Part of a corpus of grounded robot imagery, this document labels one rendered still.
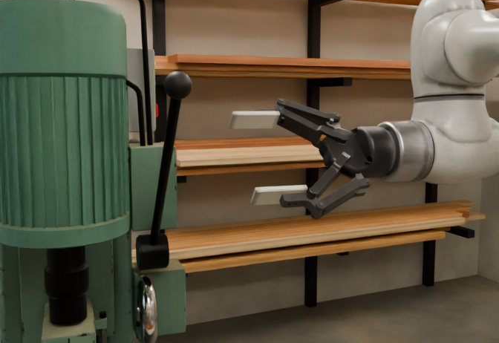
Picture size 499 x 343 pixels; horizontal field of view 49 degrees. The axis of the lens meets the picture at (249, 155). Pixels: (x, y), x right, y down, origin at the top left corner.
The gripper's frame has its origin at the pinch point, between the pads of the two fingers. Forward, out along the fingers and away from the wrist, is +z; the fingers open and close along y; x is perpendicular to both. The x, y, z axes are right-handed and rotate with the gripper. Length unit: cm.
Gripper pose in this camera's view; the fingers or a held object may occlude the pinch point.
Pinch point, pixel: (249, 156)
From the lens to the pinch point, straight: 73.3
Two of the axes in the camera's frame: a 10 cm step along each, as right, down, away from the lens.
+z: -9.5, 0.3, -3.1
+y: -2.3, -7.5, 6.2
